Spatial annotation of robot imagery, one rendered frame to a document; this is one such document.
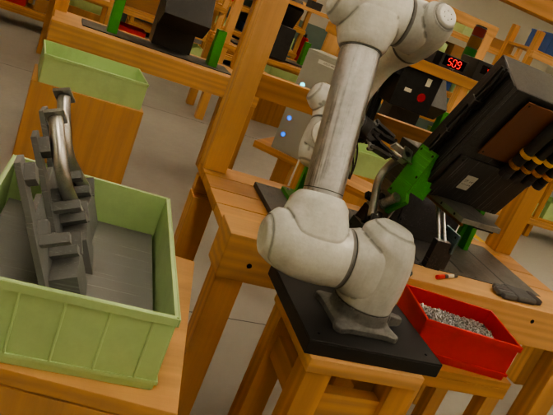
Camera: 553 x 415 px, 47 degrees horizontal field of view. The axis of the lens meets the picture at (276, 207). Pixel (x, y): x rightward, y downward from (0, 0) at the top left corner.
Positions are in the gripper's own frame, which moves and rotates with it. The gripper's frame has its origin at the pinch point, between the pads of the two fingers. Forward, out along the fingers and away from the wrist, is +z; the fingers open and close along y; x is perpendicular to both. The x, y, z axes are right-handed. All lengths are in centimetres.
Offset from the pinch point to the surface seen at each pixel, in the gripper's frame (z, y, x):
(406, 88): -6.2, 24.2, -4.7
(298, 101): -30.5, 18.1, 28.7
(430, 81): 0.1, 29.3, -9.8
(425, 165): 4.3, -6.5, -10.0
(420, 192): 9.3, -12.8, -4.0
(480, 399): 32, -79, -20
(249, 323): 34, -32, 132
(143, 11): -34, 443, 530
